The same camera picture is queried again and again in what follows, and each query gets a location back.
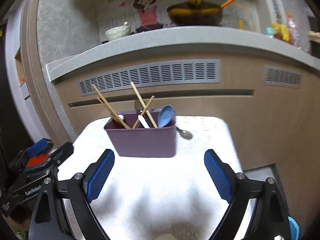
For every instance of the small yellow bottle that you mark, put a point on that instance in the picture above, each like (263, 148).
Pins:
(240, 23)

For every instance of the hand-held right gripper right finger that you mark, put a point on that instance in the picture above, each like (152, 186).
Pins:
(220, 177)

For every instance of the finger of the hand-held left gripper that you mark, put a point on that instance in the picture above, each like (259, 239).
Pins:
(62, 152)
(38, 145)

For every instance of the beige ceramic bowl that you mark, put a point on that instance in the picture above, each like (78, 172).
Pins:
(117, 33)

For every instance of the wooden counter cabinet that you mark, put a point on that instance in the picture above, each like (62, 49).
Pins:
(262, 120)

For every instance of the wooden chopstick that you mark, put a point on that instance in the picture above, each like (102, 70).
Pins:
(140, 99)
(110, 114)
(148, 105)
(106, 104)

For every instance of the white lace tablecloth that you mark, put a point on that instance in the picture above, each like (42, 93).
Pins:
(160, 192)

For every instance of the white plastic spoon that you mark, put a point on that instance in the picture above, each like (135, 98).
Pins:
(120, 117)

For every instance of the light blue plastic object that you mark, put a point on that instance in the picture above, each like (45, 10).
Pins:
(293, 227)

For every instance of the black wok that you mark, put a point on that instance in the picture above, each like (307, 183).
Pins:
(195, 16)

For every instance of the metal spoon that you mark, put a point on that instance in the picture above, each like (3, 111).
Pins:
(186, 134)

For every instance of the grey stone countertop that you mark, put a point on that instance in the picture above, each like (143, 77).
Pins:
(175, 40)

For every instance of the white wall appliance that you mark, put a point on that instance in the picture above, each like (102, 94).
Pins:
(273, 2)

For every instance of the orange-capped plastic bottle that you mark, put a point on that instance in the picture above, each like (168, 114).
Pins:
(291, 28)

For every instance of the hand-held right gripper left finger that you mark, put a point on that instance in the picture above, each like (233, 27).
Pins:
(100, 177)

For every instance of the yellow packet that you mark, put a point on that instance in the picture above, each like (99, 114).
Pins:
(281, 31)

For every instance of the teal cup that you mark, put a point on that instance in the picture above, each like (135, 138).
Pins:
(269, 31)

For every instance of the blue plastic spoon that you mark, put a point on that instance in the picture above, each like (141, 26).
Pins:
(166, 116)

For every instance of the purple plastic utensil holder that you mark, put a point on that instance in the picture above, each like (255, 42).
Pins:
(142, 142)

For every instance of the large grey vent grille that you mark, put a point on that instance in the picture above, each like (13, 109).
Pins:
(150, 77)

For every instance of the white shelf cabinet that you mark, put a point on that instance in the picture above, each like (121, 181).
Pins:
(12, 42)

